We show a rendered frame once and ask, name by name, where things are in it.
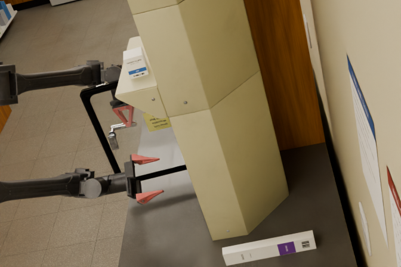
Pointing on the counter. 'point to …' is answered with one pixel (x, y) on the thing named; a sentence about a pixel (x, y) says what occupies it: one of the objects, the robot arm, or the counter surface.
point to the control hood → (141, 87)
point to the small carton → (135, 62)
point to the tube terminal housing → (217, 104)
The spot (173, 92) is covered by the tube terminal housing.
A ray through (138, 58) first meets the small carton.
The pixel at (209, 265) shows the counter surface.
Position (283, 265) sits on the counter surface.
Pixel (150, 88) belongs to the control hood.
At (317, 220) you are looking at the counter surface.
